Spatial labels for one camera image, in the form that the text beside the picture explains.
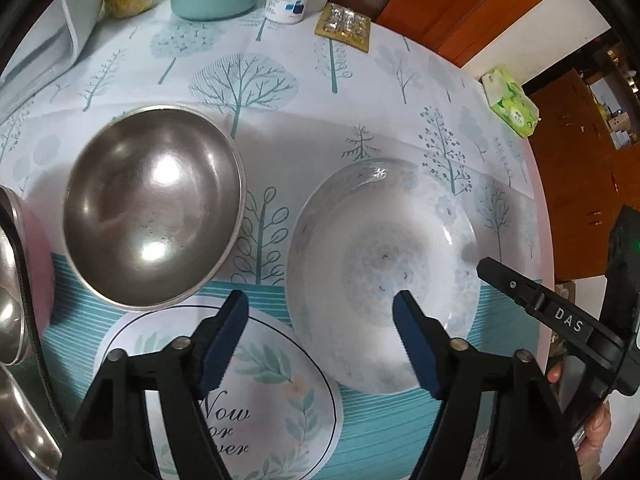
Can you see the large stainless steel bowl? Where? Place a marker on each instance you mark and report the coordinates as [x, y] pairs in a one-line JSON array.
[[153, 206]]

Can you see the small stainless steel bowl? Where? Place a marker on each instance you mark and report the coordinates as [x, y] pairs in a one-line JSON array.
[[26, 430]]

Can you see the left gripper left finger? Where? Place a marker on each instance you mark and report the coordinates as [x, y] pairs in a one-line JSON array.
[[111, 437]]

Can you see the gold blister pill pack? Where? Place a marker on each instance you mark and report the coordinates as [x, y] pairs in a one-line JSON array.
[[345, 26]]

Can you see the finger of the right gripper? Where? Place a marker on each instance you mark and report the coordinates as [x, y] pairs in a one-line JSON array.
[[530, 294]]

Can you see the tree patterned tablecloth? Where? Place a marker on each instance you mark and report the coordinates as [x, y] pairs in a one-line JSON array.
[[299, 108]]

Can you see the steel bowl pink rim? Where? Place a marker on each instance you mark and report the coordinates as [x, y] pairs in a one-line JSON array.
[[27, 277]]

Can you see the right hand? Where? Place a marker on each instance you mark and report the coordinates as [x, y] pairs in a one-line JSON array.
[[596, 428]]

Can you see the white floral ceramic plate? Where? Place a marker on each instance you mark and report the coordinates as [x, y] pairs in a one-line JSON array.
[[372, 229]]

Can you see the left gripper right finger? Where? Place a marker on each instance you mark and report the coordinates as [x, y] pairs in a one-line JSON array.
[[526, 436]]

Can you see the clear white storage box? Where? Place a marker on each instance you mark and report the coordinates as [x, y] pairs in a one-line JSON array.
[[51, 48]]

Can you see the wooden door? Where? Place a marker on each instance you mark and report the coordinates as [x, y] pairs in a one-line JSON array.
[[455, 29]]

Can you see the green tissue pack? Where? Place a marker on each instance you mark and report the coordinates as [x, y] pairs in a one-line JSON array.
[[506, 97]]

